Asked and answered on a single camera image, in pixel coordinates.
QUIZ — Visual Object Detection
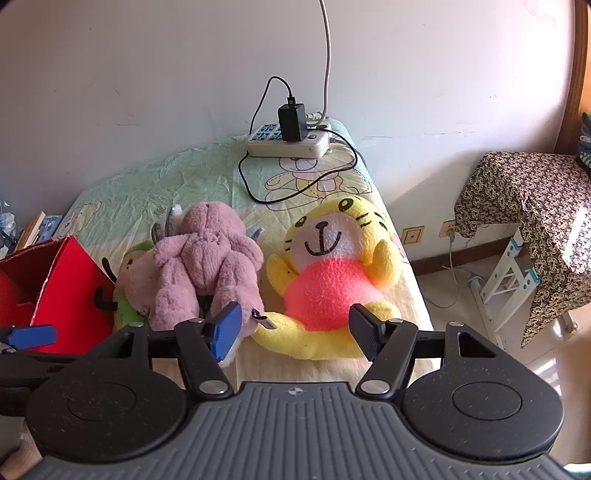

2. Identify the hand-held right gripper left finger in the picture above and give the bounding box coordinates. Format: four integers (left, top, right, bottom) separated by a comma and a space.
92, 302, 243, 400

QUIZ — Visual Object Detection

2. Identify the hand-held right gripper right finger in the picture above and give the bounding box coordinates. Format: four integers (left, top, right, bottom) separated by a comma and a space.
348, 304, 509, 398

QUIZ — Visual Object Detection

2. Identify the black charger adapter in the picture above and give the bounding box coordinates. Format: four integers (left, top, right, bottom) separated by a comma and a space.
277, 95, 308, 143

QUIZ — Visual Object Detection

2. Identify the white power cable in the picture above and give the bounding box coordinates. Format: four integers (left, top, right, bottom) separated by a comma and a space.
305, 0, 333, 130

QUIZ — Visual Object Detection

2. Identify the pile of folded clothes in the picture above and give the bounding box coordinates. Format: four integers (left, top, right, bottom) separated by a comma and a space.
575, 112, 591, 176

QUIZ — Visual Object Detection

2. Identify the printed bed sheet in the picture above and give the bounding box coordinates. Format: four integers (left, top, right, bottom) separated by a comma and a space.
60, 117, 435, 384

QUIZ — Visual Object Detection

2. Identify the blue book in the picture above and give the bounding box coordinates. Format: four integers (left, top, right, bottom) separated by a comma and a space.
37, 215, 63, 243

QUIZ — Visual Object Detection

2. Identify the green plush toy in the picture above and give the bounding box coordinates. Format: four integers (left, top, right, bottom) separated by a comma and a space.
93, 240, 158, 326

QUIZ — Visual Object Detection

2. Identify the wooden door frame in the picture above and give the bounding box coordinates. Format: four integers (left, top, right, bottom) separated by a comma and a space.
554, 0, 591, 155

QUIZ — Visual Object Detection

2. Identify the white power strip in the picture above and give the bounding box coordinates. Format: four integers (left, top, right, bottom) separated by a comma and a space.
246, 119, 333, 158

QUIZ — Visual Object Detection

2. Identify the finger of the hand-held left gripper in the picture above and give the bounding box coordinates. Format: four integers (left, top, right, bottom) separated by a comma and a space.
0, 324, 77, 377

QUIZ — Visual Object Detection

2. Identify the yellow tiger plush toy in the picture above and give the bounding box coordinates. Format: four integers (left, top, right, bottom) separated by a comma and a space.
254, 196, 403, 361

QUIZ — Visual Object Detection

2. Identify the clear plastic bag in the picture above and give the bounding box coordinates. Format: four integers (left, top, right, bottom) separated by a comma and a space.
0, 200, 19, 252

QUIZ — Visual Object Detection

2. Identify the white floor cable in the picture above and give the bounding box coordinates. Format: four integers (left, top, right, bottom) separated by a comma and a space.
425, 235, 472, 309

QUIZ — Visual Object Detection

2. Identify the white step stool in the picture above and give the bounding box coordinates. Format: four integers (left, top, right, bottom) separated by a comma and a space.
466, 228, 541, 352

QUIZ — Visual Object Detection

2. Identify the stool with patterned cloth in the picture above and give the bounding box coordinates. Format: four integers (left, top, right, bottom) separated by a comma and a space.
454, 151, 591, 348

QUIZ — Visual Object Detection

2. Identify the pink plush toy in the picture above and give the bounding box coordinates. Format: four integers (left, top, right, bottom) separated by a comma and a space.
124, 202, 278, 367

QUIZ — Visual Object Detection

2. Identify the red cardboard box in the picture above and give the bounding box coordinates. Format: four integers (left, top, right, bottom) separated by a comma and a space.
0, 234, 115, 355

